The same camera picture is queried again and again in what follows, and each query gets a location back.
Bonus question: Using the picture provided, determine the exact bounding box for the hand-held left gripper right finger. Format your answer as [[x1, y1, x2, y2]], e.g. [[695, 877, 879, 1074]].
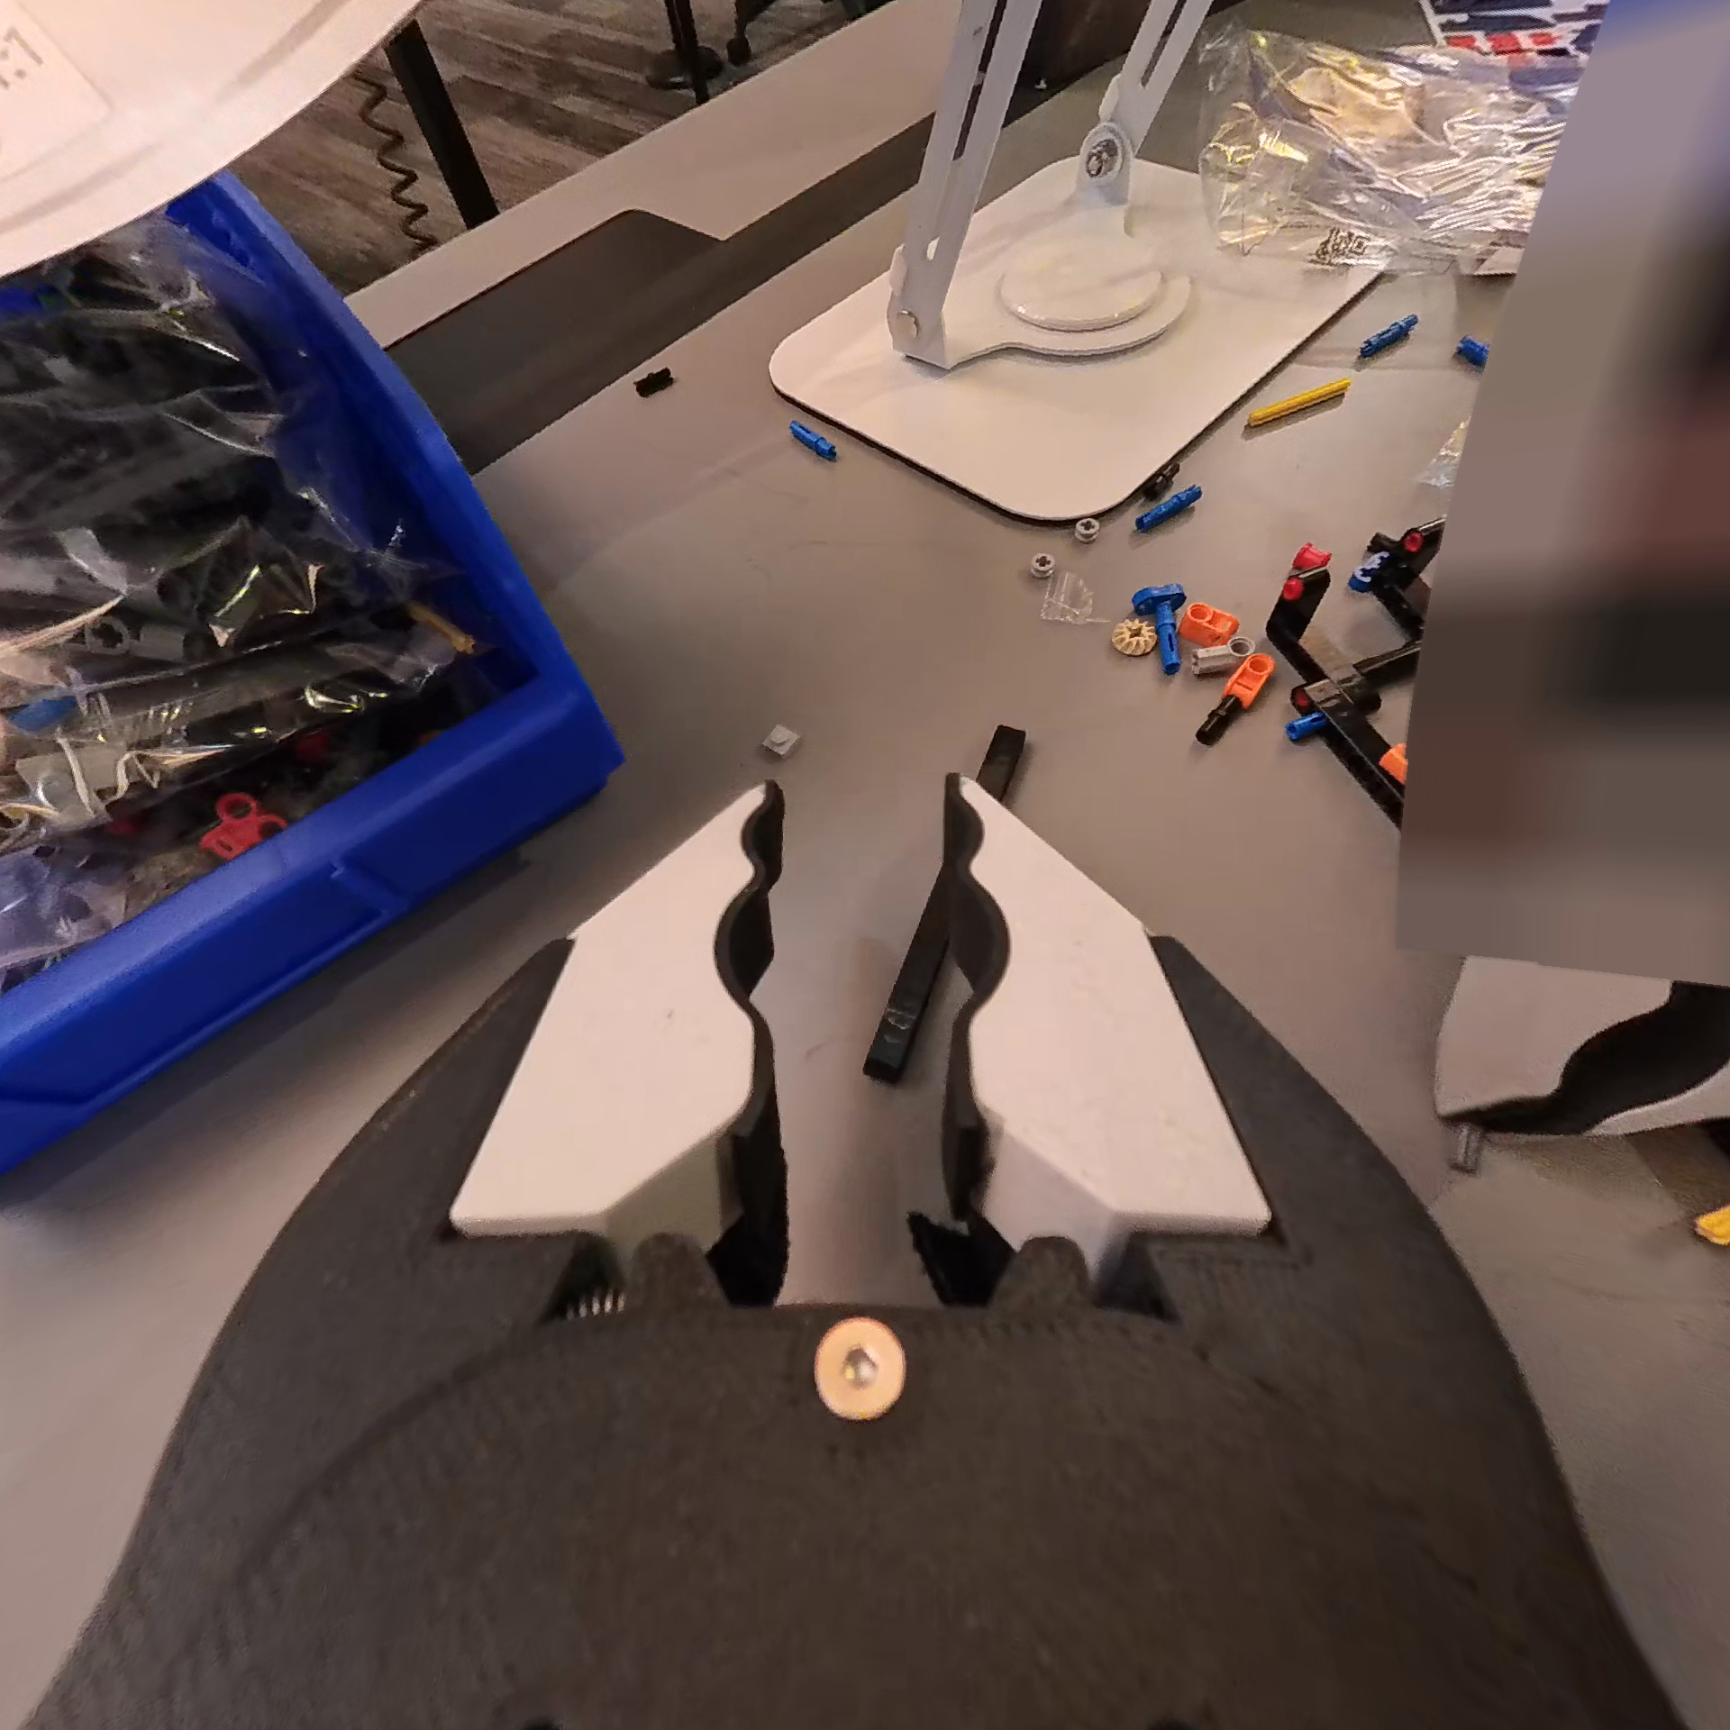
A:
[[903, 769, 1271, 1308]]

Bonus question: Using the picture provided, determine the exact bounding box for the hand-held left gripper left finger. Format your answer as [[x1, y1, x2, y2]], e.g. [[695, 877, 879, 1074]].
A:
[[449, 781, 789, 1308]]

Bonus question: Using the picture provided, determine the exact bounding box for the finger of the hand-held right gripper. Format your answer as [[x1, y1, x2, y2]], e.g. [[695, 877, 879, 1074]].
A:
[[1462, 976, 1730, 1146], [1433, 952, 1683, 1118]]

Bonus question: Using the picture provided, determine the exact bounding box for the black lego beam assembly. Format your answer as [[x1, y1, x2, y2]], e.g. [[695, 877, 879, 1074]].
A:
[[1263, 517, 1452, 826]]

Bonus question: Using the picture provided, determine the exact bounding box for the blue T-shaped lego piece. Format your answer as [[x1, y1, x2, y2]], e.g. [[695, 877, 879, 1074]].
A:
[[1129, 582, 1190, 678]]

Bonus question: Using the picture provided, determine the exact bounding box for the pile of lego part bags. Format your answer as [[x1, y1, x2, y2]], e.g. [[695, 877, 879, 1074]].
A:
[[0, 214, 532, 993]]

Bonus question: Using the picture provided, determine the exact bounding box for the lego sticker sheet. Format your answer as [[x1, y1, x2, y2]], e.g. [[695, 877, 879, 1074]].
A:
[[1429, 0, 1583, 55]]

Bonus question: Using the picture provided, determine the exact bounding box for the black flat bar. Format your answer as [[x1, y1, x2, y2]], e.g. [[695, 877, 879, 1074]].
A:
[[862, 724, 1027, 1082]]

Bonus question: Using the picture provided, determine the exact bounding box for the blue plastic bin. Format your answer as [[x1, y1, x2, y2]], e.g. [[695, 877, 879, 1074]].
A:
[[0, 168, 624, 1179]]

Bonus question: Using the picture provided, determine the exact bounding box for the orange connector with black pin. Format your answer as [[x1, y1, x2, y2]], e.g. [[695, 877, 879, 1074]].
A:
[[1190, 654, 1277, 747]]

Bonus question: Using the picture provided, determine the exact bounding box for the large crinkled clear plastic bag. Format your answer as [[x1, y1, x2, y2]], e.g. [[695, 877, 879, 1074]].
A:
[[1199, 13, 1583, 275]]

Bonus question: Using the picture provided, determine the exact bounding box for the black table leg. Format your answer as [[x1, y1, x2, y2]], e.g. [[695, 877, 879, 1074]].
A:
[[380, 13, 505, 237]]

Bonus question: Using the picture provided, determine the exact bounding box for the black wheeled chair base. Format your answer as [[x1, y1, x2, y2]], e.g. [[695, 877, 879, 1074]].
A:
[[646, 0, 760, 109]]

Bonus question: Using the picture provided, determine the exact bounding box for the black coiled cable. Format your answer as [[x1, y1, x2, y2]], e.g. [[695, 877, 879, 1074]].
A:
[[355, 62, 443, 258]]

